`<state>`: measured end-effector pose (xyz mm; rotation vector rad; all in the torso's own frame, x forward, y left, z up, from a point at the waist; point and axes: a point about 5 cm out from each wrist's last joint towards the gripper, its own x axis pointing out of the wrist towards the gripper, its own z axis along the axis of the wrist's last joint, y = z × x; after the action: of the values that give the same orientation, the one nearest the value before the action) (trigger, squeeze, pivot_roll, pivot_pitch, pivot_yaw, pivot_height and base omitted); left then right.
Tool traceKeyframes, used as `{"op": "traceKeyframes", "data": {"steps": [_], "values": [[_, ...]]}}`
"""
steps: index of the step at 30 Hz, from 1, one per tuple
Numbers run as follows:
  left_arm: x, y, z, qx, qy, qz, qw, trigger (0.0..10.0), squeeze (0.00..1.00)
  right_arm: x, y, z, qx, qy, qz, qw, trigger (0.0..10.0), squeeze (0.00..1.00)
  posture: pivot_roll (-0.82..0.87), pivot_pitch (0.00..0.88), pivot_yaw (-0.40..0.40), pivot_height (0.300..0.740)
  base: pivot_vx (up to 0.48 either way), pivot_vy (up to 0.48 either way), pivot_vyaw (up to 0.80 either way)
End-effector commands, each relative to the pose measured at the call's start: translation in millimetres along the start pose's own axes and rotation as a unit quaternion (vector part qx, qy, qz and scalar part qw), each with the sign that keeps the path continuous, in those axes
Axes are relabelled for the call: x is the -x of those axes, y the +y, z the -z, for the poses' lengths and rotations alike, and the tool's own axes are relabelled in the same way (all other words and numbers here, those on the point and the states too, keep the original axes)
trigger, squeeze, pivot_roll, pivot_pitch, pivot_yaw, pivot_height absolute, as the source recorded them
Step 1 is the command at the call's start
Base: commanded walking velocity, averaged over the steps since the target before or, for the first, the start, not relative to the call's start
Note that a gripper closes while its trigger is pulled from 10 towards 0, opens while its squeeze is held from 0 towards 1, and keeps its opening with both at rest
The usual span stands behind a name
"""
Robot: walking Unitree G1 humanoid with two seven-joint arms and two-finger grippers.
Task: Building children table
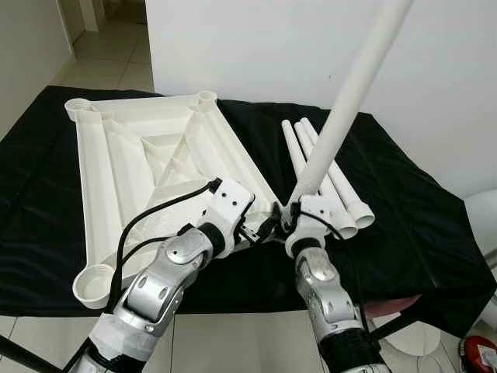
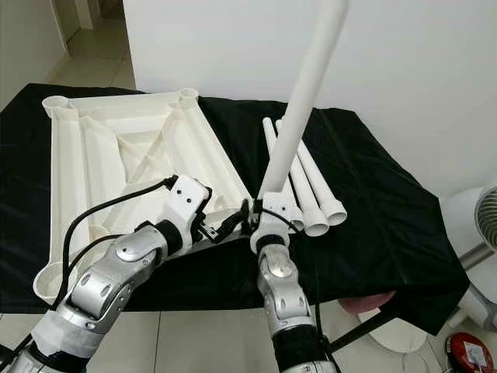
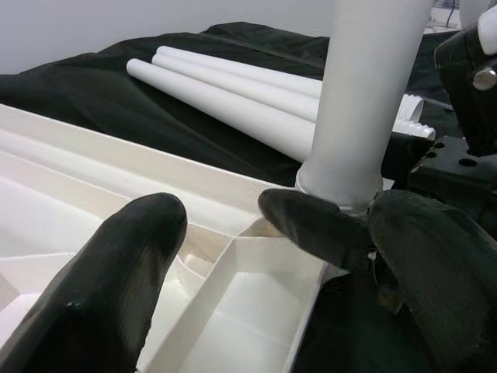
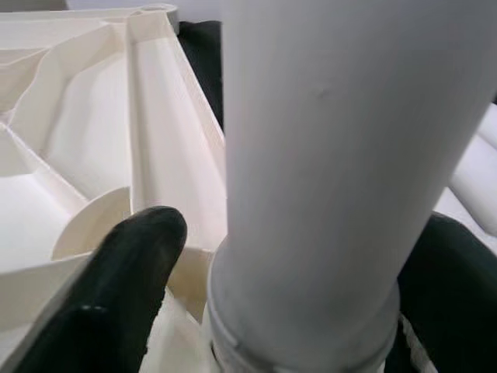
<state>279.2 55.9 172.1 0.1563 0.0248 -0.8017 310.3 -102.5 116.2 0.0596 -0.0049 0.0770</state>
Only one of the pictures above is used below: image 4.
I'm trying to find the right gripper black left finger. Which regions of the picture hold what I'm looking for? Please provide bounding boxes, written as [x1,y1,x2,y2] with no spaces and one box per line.
[0,205,188,373]

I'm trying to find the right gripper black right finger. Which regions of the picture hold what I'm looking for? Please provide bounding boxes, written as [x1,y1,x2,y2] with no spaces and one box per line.
[396,212,497,373]

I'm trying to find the white plastic table top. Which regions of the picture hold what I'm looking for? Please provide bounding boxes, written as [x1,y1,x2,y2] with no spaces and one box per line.
[0,2,428,373]

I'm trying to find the black tablecloth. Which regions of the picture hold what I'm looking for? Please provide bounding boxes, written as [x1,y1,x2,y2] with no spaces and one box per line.
[176,19,497,133]

